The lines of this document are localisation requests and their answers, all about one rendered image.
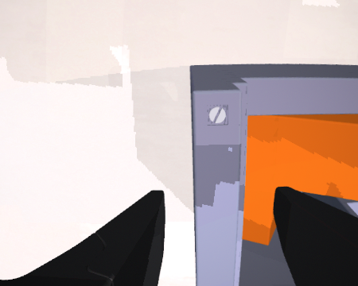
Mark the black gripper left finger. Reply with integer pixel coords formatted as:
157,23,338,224
0,190,165,286

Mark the orange l-shaped block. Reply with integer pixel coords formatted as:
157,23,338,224
243,114,358,245

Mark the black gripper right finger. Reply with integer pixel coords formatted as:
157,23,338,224
272,187,358,286

